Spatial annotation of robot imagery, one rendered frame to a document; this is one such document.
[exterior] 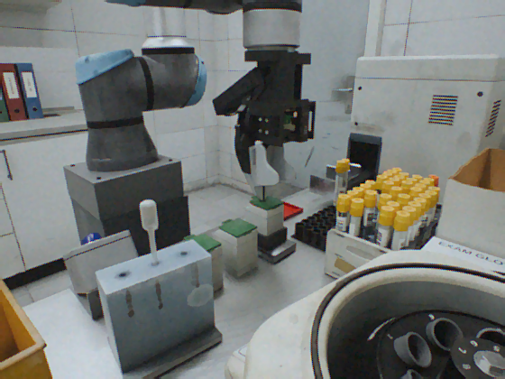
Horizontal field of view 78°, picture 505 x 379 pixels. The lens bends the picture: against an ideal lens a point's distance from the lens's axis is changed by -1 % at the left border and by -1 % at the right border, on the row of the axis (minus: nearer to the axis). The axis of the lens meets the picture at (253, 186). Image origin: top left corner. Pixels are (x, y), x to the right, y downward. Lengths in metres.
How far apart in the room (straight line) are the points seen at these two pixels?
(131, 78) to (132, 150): 0.14
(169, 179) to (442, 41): 1.74
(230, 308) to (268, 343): 0.20
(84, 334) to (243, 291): 0.19
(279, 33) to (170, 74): 0.37
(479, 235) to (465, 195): 0.05
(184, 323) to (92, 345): 0.11
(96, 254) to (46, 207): 1.67
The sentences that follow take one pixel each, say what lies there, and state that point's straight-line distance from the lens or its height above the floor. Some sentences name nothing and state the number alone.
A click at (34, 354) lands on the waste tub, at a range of 0.28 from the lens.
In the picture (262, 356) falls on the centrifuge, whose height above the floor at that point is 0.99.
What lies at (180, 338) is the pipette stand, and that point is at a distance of 0.37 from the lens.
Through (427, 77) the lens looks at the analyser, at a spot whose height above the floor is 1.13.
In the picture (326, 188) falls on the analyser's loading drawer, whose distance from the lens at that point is 0.68.
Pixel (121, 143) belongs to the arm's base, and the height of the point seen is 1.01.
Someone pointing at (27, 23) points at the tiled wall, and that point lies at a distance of 2.62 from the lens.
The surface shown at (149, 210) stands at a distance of 0.29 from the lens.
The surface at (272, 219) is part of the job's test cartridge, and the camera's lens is 0.49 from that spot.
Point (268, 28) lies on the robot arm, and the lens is 0.42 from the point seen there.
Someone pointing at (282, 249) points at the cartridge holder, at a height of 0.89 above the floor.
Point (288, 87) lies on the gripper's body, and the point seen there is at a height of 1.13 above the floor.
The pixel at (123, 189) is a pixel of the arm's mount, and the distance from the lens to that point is 0.68.
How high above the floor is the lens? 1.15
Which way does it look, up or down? 20 degrees down
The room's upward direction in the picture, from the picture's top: straight up
